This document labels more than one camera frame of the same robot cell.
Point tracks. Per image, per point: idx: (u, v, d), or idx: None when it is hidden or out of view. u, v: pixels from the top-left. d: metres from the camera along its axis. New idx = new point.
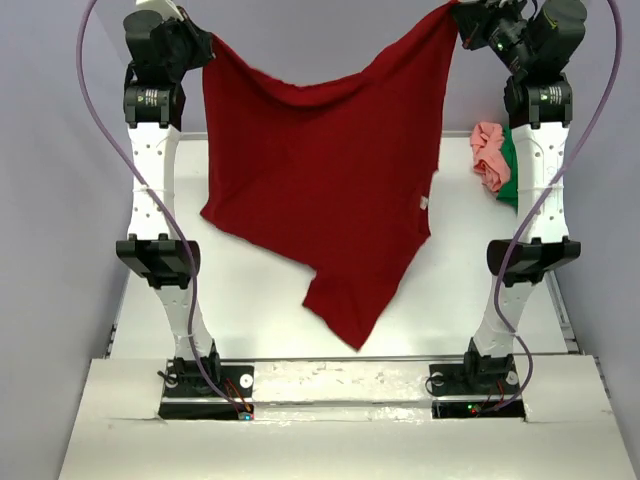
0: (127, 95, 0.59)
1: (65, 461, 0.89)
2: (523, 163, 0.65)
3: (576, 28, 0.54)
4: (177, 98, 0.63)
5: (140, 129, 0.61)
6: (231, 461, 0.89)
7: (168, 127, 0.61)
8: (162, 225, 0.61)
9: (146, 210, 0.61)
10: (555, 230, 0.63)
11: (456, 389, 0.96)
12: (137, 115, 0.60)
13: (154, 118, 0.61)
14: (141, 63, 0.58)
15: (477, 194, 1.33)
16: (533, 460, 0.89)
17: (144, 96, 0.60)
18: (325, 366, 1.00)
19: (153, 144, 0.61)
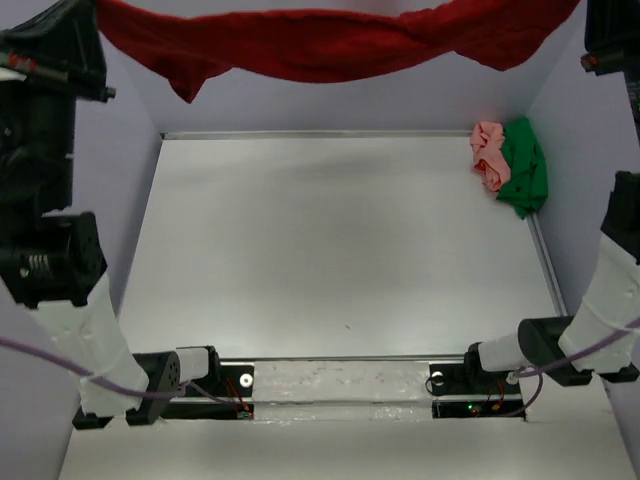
0: (0, 261, 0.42)
1: (65, 462, 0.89)
2: (599, 281, 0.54)
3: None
4: (83, 236, 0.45)
5: (45, 312, 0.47)
6: (231, 461, 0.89)
7: (86, 303, 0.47)
8: (126, 402, 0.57)
9: (97, 393, 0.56)
10: (609, 364, 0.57)
11: (457, 389, 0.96)
12: (27, 292, 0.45)
13: (56, 289, 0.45)
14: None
15: (477, 193, 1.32)
16: (533, 461, 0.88)
17: (28, 267, 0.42)
18: (325, 366, 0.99)
19: (74, 328, 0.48)
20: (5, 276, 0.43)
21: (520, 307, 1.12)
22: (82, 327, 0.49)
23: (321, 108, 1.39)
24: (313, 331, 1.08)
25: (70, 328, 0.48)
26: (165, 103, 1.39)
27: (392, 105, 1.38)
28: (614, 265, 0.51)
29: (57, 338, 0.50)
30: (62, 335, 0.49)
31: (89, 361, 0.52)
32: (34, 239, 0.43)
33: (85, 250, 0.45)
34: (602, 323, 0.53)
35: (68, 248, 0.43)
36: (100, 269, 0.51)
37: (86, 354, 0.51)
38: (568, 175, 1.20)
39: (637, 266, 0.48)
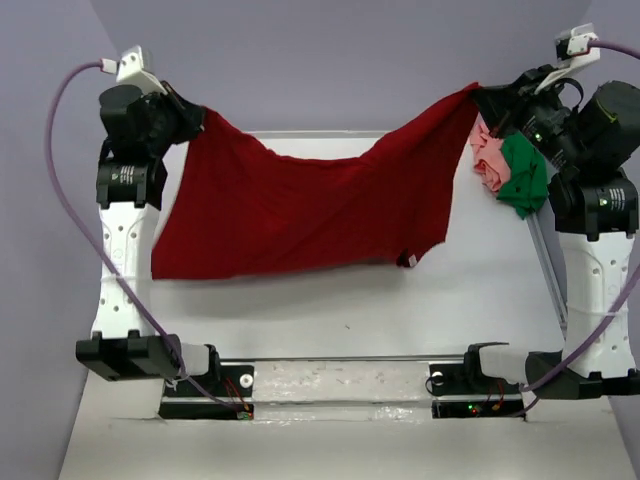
0: (102, 175, 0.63)
1: (65, 462, 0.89)
2: (576, 284, 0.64)
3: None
4: (157, 175, 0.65)
5: (113, 210, 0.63)
6: (232, 461, 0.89)
7: (144, 207, 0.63)
8: (134, 319, 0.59)
9: (114, 301, 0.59)
10: (614, 363, 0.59)
11: (457, 389, 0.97)
12: (112, 189, 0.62)
13: (131, 194, 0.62)
14: (117, 138, 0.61)
15: (477, 193, 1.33)
16: (534, 460, 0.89)
17: (118, 175, 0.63)
18: (326, 366, 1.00)
19: (126, 228, 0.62)
20: (107, 190, 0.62)
21: (519, 306, 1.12)
22: (133, 229, 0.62)
23: (321, 109, 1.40)
24: (313, 331, 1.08)
25: (123, 223, 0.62)
26: None
27: (391, 107, 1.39)
28: (585, 263, 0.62)
29: (109, 238, 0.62)
30: (112, 231, 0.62)
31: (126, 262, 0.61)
32: (126, 161, 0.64)
33: (157, 184, 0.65)
34: (587, 317, 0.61)
35: (148, 178, 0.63)
36: (155, 200, 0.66)
37: (128, 245, 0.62)
38: None
39: (590, 242, 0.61)
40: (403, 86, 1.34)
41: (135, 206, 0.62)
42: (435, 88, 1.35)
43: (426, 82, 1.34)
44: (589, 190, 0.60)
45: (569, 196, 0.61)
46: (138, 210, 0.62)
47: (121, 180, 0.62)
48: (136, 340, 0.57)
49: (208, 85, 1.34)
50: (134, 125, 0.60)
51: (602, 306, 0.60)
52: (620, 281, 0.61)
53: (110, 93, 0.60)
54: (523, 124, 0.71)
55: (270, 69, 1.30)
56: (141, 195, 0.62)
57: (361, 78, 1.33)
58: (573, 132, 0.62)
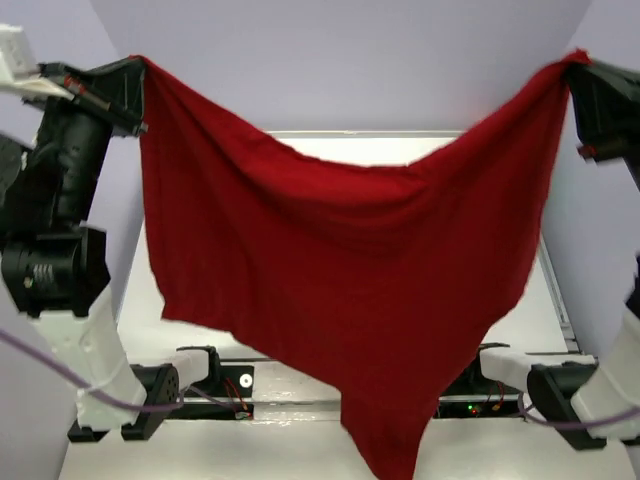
0: (7, 271, 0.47)
1: (64, 463, 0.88)
2: (618, 354, 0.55)
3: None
4: (92, 257, 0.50)
5: (46, 322, 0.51)
6: (230, 461, 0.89)
7: (87, 314, 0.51)
8: (123, 417, 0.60)
9: (94, 406, 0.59)
10: (628, 429, 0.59)
11: (458, 389, 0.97)
12: (32, 301, 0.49)
13: (61, 299, 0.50)
14: (18, 227, 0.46)
15: None
16: (535, 461, 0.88)
17: (32, 277, 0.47)
18: None
19: (73, 339, 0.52)
20: (12, 287, 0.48)
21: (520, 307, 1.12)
22: (81, 340, 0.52)
23: (321, 108, 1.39)
24: None
25: (70, 338, 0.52)
26: None
27: (391, 107, 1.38)
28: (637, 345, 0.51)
29: (57, 348, 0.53)
30: (62, 346, 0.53)
31: (92, 371, 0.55)
32: (40, 242, 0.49)
33: (90, 264, 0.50)
34: (619, 397, 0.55)
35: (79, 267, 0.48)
36: (103, 283, 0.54)
37: (86, 359, 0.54)
38: (568, 176, 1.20)
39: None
40: (403, 86, 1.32)
41: (72, 315, 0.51)
42: (435, 88, 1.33)
43: (425, 82, 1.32)
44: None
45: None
46: (79, 321, 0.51)
47: (39, 285, 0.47)
48: (131, 432, 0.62)
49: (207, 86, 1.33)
50: (26, 206, 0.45)
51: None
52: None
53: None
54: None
55: (268, 70, 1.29)
56: (76, 300, 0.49)
57: (359, 79, 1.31)
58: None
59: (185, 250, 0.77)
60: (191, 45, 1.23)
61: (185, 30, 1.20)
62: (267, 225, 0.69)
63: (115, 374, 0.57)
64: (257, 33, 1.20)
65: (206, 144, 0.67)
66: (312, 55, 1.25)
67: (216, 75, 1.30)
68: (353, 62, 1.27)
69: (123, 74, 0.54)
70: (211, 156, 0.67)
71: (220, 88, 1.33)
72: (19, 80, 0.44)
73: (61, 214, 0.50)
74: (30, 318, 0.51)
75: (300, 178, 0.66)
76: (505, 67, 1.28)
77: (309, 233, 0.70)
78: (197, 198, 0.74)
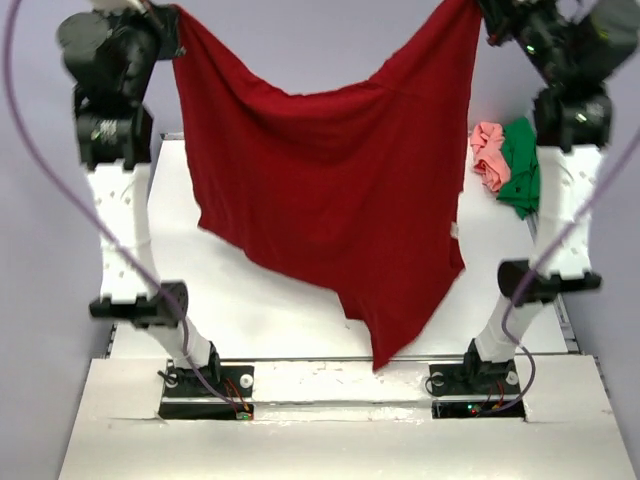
0: (80, 129, 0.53)
1: (64, 463, 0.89)
2: (544, 188, 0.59)
3: (629, 37, 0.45)
4: (142, 128, 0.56)
5: (99, 173, 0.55)
6: (230, 460, 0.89)
7: (134, 171, 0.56)
8: (140, 281, 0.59)
9: (118, 268, 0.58)
10: (572, 266, 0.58)
11: (457, 389, 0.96)
12: (93, 151, 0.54)
13: (115, 151, 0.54)
14: (92, 89, 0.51)
15: (477, 193, 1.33)
16: (535, 461, 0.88)
17: (99, 131, 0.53)
18: (325, 366, 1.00)
19: (118, 193, 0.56)
20: (82, 144, 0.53)
21: None
22: (125, 194, 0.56)
23: None
24: (313, 332, 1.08)
25: (115, 189, 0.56)
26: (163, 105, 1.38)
27: None
28: (548, 163, 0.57)
29: (100, 202, 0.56)
30: (105, 198, 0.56)
31: (127, 228, 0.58)
32: (104, 113, 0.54)
33: (143, 135, 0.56)
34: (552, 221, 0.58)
35: (134, 133, 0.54)
36: (145, 159, 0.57)
37: (122, 211, 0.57)
38: None
39: (562, 154, 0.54)
40: None
41: (121, 168, 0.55)
42: None
43: None
44: (567, 103, 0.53)
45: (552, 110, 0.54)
46: (127, 173, 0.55)
47: (105, 138, 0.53)
48: (145, 300, 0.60)
49: None
50: (108, 72, 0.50)
51: (570, 211, 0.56)
52: (589, 190, 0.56)
53: (71, 28, 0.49)
54: (520, 33, 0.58)
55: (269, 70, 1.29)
56: (130, 155, 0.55)
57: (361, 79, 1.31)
58: (566, 42, 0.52)
59: (204, 174, 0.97)
60: None
61: None
62: (264, 147, 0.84)
63: (142, 243, 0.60)
64: None
65: (212, 63, 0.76)
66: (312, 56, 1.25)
67: None
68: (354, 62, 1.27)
69: (166, 13, 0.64)
70: (219, 86, 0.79)
71: None
72: None
73: (126, 93, 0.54)
74: (85, 170, 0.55)
75: (306, 107, 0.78)
76: (505, 67, 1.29)
77: (291, 148, 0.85)
78: (209, 137, 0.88)
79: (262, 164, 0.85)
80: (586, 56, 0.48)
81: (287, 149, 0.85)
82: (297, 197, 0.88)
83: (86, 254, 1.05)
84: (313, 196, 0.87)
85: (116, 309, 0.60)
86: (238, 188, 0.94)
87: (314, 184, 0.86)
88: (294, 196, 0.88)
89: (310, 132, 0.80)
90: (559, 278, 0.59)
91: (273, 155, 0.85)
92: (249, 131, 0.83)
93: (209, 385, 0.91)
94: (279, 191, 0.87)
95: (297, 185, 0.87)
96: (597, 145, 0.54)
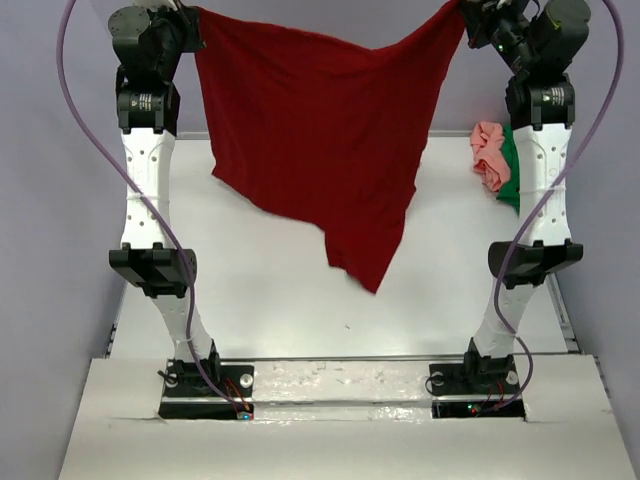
0: (121, 100, 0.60)
1: (65, 463, 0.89)
2: (524, 166, 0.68)
3: (578, 28, 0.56)
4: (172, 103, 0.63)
5: (134, 135, 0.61)
6: (230, 460, 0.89)
7: (163, 133, 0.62)
8: (157, 233, 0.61)
9: (140, 218, 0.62)
10: (555, 235, 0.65)
11: (457, 389, 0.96)
12: (131, 118, 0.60)
13: (149, 119, 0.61)
14: (133, 68, 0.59)
15: (477, 193, 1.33)
16: (535, 461, 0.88)
17: (137, 102, 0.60)
18: (325, 366, 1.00)
19: (147, 150, 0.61)
20: (121, 114, 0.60)
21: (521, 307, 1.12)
22: (153, 151, 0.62)
23: None
24: (313, 331, 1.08)
25: (145, 147, 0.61)
26: None
27: None
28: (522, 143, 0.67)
29: (131, 159, 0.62)
30: (136, 155, 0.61)
31: (149, 183, 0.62)
32: (140, 88, 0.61)
33: (172, 108, 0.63)
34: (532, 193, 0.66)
35: (165, 104, 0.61)
36: (172, 131, 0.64)
37: (149, 169, 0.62)
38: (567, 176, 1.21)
39: (533, 132, 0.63)
40: None
41: (153, 132, 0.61)
42: None
43: None
44: (533, 87, 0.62)
45: (520, 94, 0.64)
46: (157, 135, 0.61)
47: (141, 107, 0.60)
48: (161, 251, 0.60)
49: None
50: (148, 53, 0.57)
51: (544, 183, 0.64)
52: (559, 165, 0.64)
53: (119, 18, 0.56)
54: (493, 33, 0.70)
55: None
56: (161, 120, 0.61)
57: None
58: (529, 38, 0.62)
59: (213, 98, 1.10)
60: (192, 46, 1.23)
61: None
62: (271, 87, 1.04)
63: (162, 200, 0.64)
64: None
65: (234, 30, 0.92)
66: None
67: None
68: None
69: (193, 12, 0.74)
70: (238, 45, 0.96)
71: None
72: None
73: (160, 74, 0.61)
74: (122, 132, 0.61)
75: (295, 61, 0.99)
76: (505, 68, 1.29)
77: (292, 88, 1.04)
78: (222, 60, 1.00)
79: (267, 100, 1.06)
80: (546, 44, 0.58)
81: (289, 95, 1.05)
82: (294, 137, 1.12)
83: (87, 254, 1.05)
84: (305, 135, 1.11)
85: (134, 259, 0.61)
86: (243, 117, 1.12)
87: (309, 124, 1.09)
88: (291, 135, 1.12)
89: (307, 81, 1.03)
90: (542, 245, 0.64)
91: (275, 96, 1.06)
92: (263, 78, 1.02)
93: (209, 383, 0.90)
94: (278, 128, 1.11)
95: (295, 126, 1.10)
96: (564, 123, 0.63)
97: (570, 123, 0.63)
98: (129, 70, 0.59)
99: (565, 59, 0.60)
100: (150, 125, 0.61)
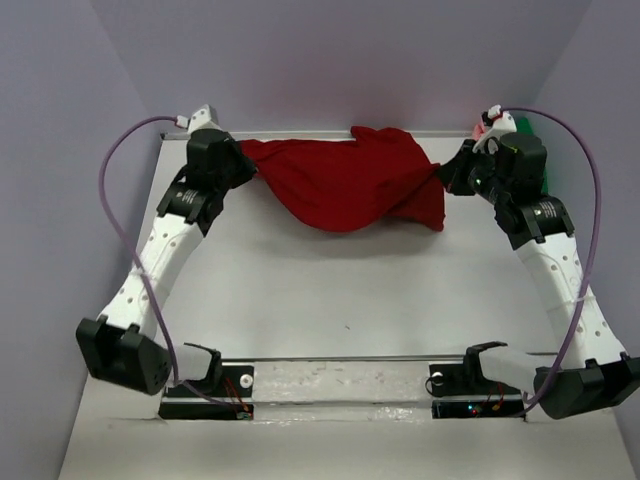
0: (170, 193, 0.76)
1: (65, 462, 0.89)
2: (542, 280, 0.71)
3: (538, 149, 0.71)
4: (212, 205, 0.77)
5: (166, 222, 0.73)
6: (230, 460, 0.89)
7: (191, 224, 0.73)
8: (138, 313, 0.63)
9: (129, 294, 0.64)
10: (605, 349, 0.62)
11: (457, 389, 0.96)
12: (171, 205, 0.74)
13: (185, 210, 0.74)
14: (193, 173, 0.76)
15: None
16: (534, 462, 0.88)
17: (183, 197, 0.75)
18: (325, 366, 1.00)
19: (169, 234, 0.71)
20: (166, 206, 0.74)
21: (523, 305, 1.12)
22: (172, 239, 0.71)
23: (322, 113, 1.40)
24: (313, 331, 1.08)
25: (168, 232, 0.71)
26: (165, 104, 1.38)
27: (394, 109, 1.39)
28: (535, 261, 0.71)
29: (151, 243, 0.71)
30: (157, 238, 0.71)
31: (151, 267, 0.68)
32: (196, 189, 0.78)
33: (210, 209, 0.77)
34: (562, 306, 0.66)
35: (204, 205, 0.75)
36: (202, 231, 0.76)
37: (164, 250, 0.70)
38: (567, 176, 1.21)
39: (538, 245, 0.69)
40: (404, 88, 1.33)
41: (183, 221, 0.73)
42: (436, 89, 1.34)
43: (427, 83, 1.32)
44: (525, 207, 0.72)
45: (514, 215, 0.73)
46: (186, 224, 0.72)
47: (184, 200, 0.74)
48: (132, 335, 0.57)
49: (209, 88, 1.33)
50: (206, 164, 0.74)
51: (570, 295, 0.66)
52: (576, 272, 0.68)
53: (196, 135, 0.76)
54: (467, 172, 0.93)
55: (269, 72, 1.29)
56: (194, 213, 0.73)
57: (360, 80, 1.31)
58: (498, 175, 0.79)
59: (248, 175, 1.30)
60: (194, 46, 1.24)
61: (188, 31, 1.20)
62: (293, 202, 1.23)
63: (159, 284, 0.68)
64: (257, 35, 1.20)
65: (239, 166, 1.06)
66: (313, 57, 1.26)
67: (218, 77, 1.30)
68: (353, 63, 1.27)
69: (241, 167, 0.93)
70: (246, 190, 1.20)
71: (221, 90, 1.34)
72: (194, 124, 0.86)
73: (212, 184, 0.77)
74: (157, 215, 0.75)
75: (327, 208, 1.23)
76: (504, 67, 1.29)
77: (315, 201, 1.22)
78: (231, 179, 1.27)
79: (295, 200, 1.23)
80: (517, 176, 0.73)
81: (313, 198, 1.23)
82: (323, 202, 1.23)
83: (89, 252, 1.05)
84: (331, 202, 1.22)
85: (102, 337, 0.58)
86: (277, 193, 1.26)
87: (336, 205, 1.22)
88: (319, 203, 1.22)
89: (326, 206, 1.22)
90: (595, 362, 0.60)
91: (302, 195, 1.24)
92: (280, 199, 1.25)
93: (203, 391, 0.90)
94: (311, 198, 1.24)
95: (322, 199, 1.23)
96: (565, 232, 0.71)
97: (570, 230, 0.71)
98: (190, 171, 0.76)
99: (538, 179, 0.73)
100: (183, 216, 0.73)
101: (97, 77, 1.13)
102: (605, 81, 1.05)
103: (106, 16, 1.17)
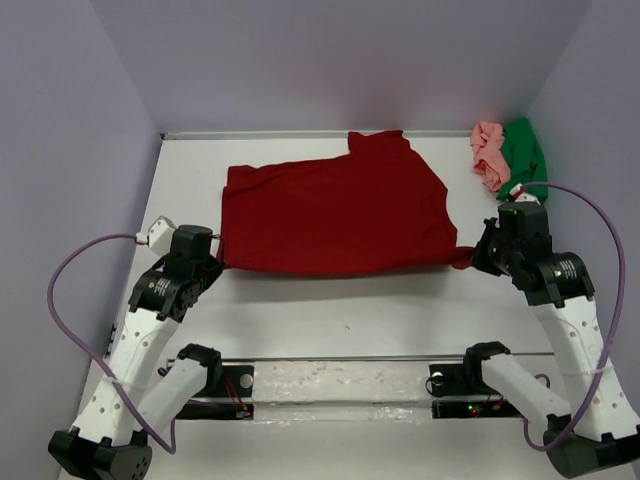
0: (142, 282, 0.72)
1: None
2: (557, 342, 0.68)
3: (535, 208, 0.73)
4: (185, 295, 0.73)
5: (136, 318, 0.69)
6: (229, 461, 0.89)
7: (163, 319, 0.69)
8: (111, 426, 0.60)
9: (99, 404, 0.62)
10: (621, 423, 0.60)
11: (457, 389, 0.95)
12: (144, 295, 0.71)
13: (158, 300, 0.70)
14: (174, 264, 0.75)
15: (477, 192, 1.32)
16: (533, 462, 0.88)
17: (156, 284, 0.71)
18: (325, 366, 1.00)
19: (141, 333, 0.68)
20: (139, 295, 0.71)
21: (522, 305, 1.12)
22: (144, 339, 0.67)
23: (322, 114, 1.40)
24: (313, 333, 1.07)
25: (140, 329, 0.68)
26: (165, 105, 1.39)
27: (394, 108, 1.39)
28: (551, 324, 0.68)
29: (122, 343, 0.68)
30: (128, 337, 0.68)
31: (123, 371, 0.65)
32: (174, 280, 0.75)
33: (185, 298, 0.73)
34: (580, 375, 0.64)
35: (177, 294, 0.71)
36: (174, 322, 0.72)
37: (136, 351, 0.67)
38: (567, 176, 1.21)
39: (556, 309, 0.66)
40: (404, 89, 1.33)
41: (155, 315, 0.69)
42: (435, 90, 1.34)
43: (427, 84, 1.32)
44: (543, 265, 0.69)
45: (531, 273, 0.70)
46: (157, 320, 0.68)
47: (155, 290, 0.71)
48: (105, 449, 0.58)
49: (209, 88, 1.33)
50: (188, 253, 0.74)
51: (588, 366, 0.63)
52: (596, 340, 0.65)
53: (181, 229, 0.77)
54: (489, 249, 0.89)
55: (268, 72, 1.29)
56: (166, 306, 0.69)
57: (360, 80, 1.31)
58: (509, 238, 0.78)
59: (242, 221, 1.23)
60: (192, 45, 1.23)
61: (187, 30, 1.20)
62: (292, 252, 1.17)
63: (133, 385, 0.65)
64: (257, 35, 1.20)
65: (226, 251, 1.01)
66: (312, 56, 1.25)
67: (218, 76, 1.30)
68: (353, 63, 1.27)
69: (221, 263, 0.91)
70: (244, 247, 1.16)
71: (221, 90, 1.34)
72: (149, 238, 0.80)
73: (192, 275, 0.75)
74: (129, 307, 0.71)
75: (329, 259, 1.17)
76: (504, 68, 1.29)
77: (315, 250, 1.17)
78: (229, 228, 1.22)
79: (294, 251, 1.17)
80: (525, 235, 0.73)
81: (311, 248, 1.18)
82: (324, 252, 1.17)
83: (88, 253, 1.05)
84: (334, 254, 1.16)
85: (76, 449, 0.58)
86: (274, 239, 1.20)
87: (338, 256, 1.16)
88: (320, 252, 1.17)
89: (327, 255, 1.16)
90: (612, 436, 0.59)
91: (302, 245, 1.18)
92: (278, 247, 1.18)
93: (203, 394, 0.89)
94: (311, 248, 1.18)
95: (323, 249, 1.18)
96: (585, 294, 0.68)
97: (591, 294, 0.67)
98: (169, 260, 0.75)
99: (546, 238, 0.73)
100: (156, 309, 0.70)
101: (97, 77, 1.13)
102: (606, 81, 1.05)
103: (105, 17, 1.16)
